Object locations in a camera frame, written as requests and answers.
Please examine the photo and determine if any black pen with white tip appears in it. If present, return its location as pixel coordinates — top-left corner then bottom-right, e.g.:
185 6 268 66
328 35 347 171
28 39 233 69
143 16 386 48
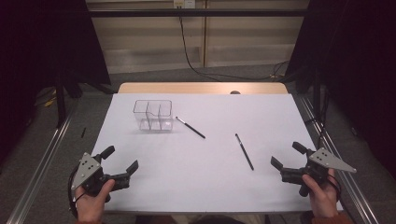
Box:
175 116 206 140

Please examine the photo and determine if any white table mat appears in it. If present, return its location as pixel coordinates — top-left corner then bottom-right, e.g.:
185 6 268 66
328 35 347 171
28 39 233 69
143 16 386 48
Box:
92 92 344 215

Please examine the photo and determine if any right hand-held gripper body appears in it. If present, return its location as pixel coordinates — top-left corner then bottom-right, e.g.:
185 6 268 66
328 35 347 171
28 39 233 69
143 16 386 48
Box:
279 147 358 198

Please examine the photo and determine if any thin black pen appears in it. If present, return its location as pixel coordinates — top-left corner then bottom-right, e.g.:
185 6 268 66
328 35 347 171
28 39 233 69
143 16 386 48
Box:
234 133 255 172

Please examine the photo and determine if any white wall socket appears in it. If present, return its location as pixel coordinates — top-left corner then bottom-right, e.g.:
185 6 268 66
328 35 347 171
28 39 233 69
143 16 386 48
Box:
173 0 197 9

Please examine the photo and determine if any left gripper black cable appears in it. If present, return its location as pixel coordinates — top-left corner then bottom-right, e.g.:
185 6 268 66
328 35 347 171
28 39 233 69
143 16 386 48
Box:
67 166 80 218

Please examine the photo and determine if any clear plastic organizer box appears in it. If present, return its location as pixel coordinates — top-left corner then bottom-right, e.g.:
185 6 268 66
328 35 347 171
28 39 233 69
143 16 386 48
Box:
133 99 175 133

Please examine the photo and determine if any long black wall cable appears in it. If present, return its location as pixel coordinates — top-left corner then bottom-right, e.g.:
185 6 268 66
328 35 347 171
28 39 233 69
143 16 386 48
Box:
177 7 291 82

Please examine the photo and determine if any person's left hand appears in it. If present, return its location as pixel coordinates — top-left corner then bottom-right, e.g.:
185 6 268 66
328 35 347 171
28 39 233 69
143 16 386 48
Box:
74 178 117 223

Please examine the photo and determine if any aluminium rail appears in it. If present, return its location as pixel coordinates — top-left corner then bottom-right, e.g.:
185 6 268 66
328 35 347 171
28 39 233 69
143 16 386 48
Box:
295 94 380 224
6 99 80 224

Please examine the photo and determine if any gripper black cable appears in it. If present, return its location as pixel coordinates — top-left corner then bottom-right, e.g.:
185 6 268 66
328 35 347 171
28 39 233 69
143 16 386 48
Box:
326 173 342 202
67 166 80 218

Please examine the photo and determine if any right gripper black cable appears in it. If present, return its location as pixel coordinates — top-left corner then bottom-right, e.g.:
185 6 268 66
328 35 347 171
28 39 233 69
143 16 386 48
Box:
326 173 342 202

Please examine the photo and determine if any yellow floor cable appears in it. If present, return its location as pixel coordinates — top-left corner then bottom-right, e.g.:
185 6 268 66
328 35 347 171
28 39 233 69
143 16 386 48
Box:
43 96 59 108

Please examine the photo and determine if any black horizontal bar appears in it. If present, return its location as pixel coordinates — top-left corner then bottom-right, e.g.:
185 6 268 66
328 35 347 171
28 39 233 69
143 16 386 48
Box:
88 8 310 19

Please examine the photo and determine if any black curtain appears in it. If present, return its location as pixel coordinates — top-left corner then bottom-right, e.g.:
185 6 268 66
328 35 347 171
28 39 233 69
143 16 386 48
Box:
284 0 396 180
0 0 112 164

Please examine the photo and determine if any person's right hand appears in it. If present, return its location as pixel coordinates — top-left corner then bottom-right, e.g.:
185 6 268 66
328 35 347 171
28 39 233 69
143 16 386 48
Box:
302 168 341 218

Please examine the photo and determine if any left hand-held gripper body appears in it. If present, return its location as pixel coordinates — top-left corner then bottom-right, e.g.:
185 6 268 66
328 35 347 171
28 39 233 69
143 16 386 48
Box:
70 152 131 203

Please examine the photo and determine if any black metal stand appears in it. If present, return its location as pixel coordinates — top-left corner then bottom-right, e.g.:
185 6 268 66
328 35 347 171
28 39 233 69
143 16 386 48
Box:
312 69 323 120
54 70 68 129

